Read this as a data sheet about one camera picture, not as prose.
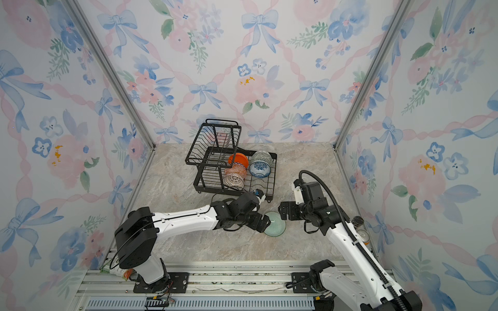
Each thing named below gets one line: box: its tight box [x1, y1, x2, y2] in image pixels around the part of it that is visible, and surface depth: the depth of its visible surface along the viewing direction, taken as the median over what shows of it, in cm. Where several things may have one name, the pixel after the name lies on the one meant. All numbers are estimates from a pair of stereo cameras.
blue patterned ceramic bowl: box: [249, 150, 273, 179], surface depth 106 cm
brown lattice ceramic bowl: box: [222, 173, 245, 191], surface depth 102 cm
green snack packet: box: [99, 257, 135, 282], surface depth 75 cm
